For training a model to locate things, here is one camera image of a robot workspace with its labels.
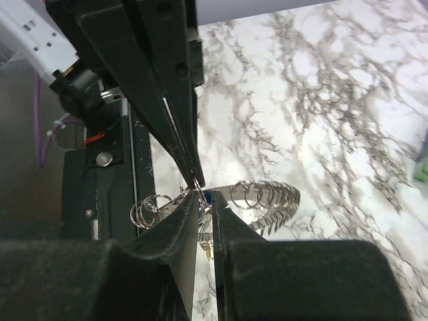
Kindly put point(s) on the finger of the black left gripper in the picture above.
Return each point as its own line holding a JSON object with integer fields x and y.
{"x": 174, "y": 45}
{"x": 116, "y": 32}

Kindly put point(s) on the blue tag key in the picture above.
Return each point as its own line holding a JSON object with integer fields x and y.
{"x": 205, "y": 215}

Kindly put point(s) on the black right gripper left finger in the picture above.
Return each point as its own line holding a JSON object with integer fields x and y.
{"x": 152, "y": 277}

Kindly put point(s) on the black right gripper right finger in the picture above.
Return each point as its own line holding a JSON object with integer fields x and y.
{"x": 257, "y": 279}

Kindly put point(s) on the metal disc with keyrings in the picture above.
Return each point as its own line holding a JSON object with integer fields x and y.
{"x": 273, "y": 204}

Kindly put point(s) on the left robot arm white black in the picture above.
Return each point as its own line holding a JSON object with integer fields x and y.
{"x": 95, "y": 53}

